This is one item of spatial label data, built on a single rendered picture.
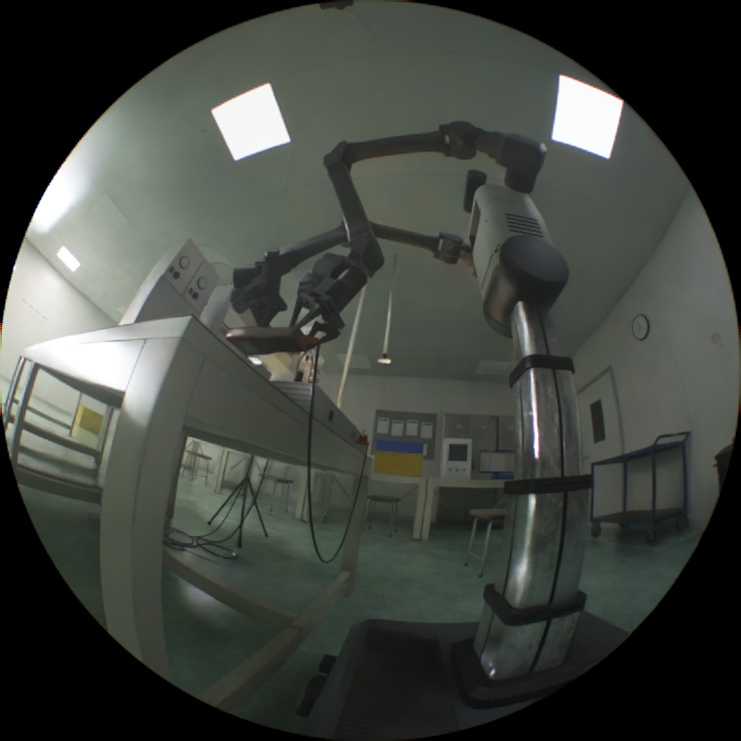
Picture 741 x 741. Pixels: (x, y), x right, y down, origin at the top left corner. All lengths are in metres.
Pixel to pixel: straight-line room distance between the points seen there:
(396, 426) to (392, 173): 4.19
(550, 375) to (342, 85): 2.14
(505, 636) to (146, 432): 0.51
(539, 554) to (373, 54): 2.38
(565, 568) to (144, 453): 0.54
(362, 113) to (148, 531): 2.28
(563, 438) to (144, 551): 0.55
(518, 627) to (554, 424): 0.32
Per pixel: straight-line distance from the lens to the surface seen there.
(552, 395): 0.47
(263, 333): 0.56
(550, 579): 0.46
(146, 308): 0.86
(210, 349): 0.30
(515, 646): 0.48
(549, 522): 0.43
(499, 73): 2.24
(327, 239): 0.89
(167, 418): 0.27
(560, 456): 0.45
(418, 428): 5.04
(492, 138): 0.81
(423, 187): 2.39
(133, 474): 0.27
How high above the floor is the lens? 0.63
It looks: 24 degrees up
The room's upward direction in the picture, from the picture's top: 8 degrees clockwise
